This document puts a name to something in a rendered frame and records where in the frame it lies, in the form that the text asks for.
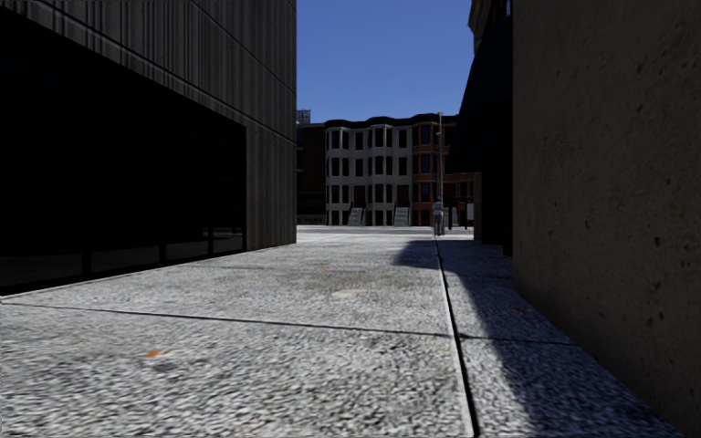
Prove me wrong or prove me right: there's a grey pole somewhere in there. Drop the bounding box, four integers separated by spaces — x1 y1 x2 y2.
435 111 445 237

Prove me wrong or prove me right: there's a dark brown building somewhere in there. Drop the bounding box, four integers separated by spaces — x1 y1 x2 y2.
296 122 328 225

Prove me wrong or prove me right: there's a brown concrete building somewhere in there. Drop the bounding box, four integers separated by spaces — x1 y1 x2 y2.
512 0 701 438

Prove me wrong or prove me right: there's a dark ribbed concrete building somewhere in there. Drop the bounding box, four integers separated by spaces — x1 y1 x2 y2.
0 0 298 297

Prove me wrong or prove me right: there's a red brick building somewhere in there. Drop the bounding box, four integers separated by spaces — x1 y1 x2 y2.
411 113 476 227

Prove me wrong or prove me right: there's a white stone townhouse building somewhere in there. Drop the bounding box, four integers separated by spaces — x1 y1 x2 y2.
324 116 414 227

